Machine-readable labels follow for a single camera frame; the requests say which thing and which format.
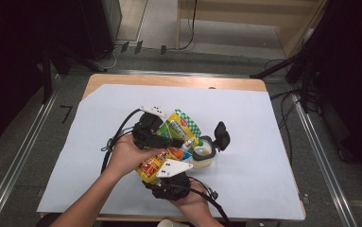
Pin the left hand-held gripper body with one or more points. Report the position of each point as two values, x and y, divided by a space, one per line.
147 129

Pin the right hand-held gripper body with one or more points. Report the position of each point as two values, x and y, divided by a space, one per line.
172 189

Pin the yellow seasoning packet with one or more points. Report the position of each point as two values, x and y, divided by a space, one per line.
177 126

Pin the cup with black flip lid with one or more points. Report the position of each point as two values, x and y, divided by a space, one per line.
203 159

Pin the person's right hand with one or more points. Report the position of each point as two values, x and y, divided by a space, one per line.
197 205

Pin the person's left hand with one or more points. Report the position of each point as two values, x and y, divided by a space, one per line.
125 157

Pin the white paper cup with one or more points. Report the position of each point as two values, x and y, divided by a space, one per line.
170 223

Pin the black upright stand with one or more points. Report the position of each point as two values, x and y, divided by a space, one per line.
47 78

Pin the grey cabinet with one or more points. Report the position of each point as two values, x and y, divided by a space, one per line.
112 15

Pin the black tripod stand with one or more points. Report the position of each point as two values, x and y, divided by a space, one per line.
279 66

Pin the black curtain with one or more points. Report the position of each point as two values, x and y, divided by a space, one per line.
11 47
352 63

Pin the metal floor rail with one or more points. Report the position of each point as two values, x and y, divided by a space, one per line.
18 164
185 74
323 164

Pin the wooden frame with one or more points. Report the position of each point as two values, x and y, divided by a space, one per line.
232 17

